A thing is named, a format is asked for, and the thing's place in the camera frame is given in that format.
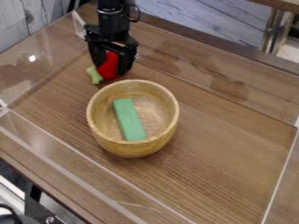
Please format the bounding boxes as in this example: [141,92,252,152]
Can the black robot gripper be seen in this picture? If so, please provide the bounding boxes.
[84,0,140,76]

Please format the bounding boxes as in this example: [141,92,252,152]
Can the red plush strawberry green leaves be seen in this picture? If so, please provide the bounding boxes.
[86,51,117,85]

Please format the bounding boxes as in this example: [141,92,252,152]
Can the light wooden bowl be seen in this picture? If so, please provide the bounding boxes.
[86,80,180,158]

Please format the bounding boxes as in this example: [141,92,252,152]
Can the green rectangular block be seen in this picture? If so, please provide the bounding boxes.
[112,98,146,141]

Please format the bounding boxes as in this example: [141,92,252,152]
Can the black metal table leg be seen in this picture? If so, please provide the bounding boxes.
[24,185,65,224]

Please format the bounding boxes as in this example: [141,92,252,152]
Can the wooden chair frame background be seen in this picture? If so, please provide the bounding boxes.
[248,0,299,54]

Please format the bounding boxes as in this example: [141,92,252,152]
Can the black cable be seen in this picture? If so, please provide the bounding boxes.
[0,203,24,224]

